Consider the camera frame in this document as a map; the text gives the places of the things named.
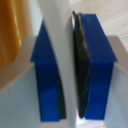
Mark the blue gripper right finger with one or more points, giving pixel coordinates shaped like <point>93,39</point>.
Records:
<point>98,66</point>

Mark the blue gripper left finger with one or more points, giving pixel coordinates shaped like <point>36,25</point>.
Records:
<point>46,83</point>

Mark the white bowl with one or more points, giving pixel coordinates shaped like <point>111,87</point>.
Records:
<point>61,36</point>

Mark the yellow hot dog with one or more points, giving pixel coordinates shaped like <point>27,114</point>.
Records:
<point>11,30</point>

